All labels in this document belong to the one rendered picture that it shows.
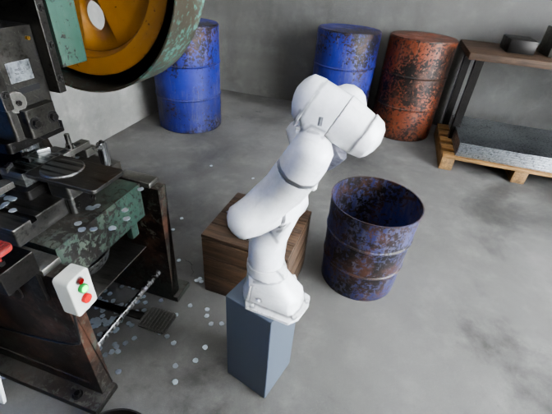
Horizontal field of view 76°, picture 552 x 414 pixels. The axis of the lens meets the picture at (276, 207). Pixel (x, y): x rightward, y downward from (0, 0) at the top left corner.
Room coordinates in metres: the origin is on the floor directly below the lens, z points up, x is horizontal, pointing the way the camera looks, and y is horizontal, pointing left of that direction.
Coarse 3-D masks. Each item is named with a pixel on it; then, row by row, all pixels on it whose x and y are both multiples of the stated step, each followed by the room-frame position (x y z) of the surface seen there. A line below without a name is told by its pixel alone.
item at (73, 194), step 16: (48, 160) 0.98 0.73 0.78; (64, 160) 0.98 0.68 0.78; (80, 160) 0.99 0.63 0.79; (32, 176) 0.89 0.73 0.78; (48, 176) 0.88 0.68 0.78; (64, 176) 0.89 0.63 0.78; (80, 176) 0.91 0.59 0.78; (96, 176) 0.91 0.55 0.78; (112, 176) 0.92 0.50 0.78; (64, 192) 0.88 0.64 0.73; (80, 192) 0.92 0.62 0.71; (96, 192) 0.84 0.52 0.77; (80, 208) 0.91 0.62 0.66
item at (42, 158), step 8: (32, 152) 1.03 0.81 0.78; (48, 152) 1.04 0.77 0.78; (16, 160) 0.97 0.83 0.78; (24, 160) 0.97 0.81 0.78; (32, 160) 0.99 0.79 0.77; (40, 160) 0.98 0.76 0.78; (0, 168) 0.91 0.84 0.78; (16, 168) 0.92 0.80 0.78; (24, 168) 0.92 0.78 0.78; (32, 168) 0.93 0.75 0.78; (8, 176) 0.91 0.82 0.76; (16, 176) 0.90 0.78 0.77; (24, 176) 0.89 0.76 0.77; (16, 184) 0.90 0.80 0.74; (24, 184) 0.89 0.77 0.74
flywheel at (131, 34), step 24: (96, 0) 1.31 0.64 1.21; (120, 0) 1.29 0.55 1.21; (144, 0) 1.26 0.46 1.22; (168, 0) 1.21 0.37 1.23; (120, 24) 1.29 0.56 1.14; (144, 24) 1.23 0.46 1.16; (168, 24) 1.25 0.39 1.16; (96, 48) 1.32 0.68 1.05; (120, 48) 1.27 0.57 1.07; (144, 48) 1.23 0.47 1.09; (96, 72) 1.29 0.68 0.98; (120, 72) 1.28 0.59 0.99
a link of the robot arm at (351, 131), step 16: (352, 96) 0.83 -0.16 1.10; (352, 112) 0.72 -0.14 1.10; (368, 112) 0.74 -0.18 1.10; (336, 128) 0.71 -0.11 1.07; (352, 128) 0.71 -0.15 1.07; (368, 128) 0.71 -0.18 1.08; (384, 128) 0.73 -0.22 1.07; (336, 144) 0.73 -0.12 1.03; (352, 144) 0.70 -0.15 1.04; (368, 144) 0.70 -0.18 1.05
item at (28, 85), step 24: (0, 24) 0.99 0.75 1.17; (24, 24) 1.01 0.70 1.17; (0, 48) 0.92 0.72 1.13; (24, 48) 0.99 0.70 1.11; (24, 72) 0.96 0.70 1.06; (24, 96) 0.93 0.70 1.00; (48, 96) 1.01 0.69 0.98; (0, 120) 0.89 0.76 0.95; (24, 120) 0.90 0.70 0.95; (48, 120) 0.96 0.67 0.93
